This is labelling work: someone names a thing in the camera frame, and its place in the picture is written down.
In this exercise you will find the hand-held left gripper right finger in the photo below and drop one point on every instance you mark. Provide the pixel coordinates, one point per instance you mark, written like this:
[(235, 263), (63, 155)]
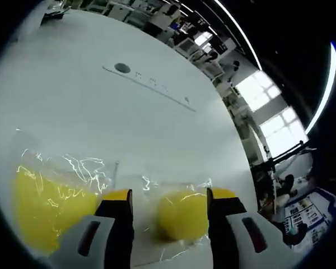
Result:
[(235, 224)]

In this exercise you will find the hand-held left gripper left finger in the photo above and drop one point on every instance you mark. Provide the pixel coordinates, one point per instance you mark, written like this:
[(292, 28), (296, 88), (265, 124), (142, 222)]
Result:
[(106, 224)]

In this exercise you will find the yellow silicone block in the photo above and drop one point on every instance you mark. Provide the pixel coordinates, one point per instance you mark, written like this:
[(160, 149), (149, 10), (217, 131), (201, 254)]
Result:
[(44, 207), (182, 215)]

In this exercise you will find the clear plastic bag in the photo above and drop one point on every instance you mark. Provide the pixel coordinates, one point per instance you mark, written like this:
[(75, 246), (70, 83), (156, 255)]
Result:
[(81, 168)]

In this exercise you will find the yellow sponge in plastic, right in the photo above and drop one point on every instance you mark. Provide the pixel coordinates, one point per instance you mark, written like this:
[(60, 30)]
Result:
[(182, 182)]

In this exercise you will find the white picture board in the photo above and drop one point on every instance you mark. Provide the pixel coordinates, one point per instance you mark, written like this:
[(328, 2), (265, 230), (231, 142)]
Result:
[(310, 213)]

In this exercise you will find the black stand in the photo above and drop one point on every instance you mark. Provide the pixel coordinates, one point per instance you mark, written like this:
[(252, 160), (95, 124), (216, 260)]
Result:
[(285, 157)]

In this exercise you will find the bright window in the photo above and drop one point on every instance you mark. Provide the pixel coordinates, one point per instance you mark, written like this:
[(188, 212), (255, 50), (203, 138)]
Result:
[(271, 112)]

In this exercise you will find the table socket panel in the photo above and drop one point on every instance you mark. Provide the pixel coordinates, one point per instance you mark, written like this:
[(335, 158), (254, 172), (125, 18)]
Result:
[(151, 84)]

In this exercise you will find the long curved light strip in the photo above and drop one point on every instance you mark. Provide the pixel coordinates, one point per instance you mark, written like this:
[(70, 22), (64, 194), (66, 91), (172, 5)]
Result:
[(329, 84)]

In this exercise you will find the thin curved light strip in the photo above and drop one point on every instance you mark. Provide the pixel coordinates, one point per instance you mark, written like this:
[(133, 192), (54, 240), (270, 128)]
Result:
[(240, 28)]

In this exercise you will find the small black object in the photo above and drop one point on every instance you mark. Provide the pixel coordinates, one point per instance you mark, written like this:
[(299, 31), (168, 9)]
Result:
[(56, 12)]

